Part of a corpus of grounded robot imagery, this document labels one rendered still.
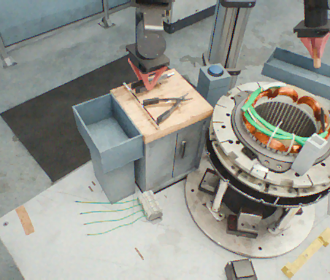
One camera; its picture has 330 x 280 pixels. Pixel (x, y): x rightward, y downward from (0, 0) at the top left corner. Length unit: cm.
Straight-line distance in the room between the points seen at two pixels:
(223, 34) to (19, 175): 147
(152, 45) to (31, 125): 176
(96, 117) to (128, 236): 34
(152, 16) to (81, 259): 62
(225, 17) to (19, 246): 90
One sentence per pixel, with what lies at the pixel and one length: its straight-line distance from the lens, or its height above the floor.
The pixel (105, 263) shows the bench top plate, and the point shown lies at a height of 78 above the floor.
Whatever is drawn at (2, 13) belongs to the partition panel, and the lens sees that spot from 278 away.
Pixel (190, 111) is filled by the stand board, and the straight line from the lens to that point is 79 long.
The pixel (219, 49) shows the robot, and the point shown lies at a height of 100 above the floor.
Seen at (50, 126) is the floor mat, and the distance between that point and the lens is 227.
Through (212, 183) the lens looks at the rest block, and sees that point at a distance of 94.
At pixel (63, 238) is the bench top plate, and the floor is 78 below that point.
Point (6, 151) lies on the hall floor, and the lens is 224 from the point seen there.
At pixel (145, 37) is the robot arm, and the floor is 129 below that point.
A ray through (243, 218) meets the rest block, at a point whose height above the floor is 85.
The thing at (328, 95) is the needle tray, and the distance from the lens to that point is 102.
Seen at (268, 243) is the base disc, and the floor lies 80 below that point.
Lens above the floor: 162
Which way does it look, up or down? 49 degrees down
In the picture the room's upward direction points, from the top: 4 degrees clockwise
